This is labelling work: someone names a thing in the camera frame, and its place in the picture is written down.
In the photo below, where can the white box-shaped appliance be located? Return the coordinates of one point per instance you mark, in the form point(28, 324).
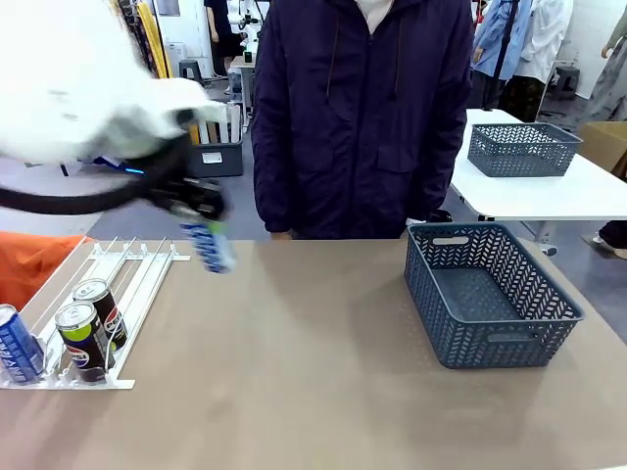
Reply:
point(176, 54)

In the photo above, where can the black seat behind table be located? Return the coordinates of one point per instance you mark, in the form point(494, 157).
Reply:
point(439, 215)

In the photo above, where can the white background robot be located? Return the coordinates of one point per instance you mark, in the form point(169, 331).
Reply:
point(249, 29)

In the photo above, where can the brown cardboard box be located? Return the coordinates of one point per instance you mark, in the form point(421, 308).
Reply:
point(607, 144)

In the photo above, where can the blue-grey basket with label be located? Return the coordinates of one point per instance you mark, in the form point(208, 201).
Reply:
point(519, 156)

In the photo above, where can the hanging light blue shirt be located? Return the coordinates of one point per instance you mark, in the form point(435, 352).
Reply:
point(495, 44)

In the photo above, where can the black Pepsi can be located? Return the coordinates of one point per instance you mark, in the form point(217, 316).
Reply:
point(81, 345)
point(110, 313)

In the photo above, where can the yellow material roll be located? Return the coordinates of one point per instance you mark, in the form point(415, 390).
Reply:
point(194, 134)

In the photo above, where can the person's right hand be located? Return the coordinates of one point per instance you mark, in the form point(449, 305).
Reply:
point(280, 236)

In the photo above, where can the blue-grey woven plastic basket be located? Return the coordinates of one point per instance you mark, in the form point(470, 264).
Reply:
point(495, 338)

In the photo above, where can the grey storage bin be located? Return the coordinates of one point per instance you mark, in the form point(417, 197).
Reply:
point(215, 161)

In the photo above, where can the hanging yellow garment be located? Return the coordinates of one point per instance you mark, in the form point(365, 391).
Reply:
point(157, 39)

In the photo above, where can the hanging white shirt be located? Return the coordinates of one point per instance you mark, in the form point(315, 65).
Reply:
point(546, 44)

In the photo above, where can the black stand pole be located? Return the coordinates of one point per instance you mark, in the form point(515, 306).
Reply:
point(504, 44)

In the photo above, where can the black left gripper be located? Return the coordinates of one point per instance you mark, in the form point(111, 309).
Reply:
point(193, 193)

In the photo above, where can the bystander's leg and shoe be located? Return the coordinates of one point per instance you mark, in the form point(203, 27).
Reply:
point(610, 235)

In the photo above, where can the dark grey plastic stool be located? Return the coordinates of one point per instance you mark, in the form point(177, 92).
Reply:
point(568, 80)

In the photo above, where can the person in navy jacket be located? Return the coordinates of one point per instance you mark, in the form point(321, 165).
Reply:
point(357, 122)

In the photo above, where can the orange cloth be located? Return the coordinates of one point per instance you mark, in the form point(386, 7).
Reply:
point(29, 264)

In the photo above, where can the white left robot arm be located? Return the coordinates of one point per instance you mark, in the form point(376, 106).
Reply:
point(73, 73)

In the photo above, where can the blue soda can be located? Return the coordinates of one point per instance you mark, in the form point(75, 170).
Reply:
point(213, 250)
point(17, 347)

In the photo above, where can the white side table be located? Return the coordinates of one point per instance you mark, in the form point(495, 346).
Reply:
point(529, 196)

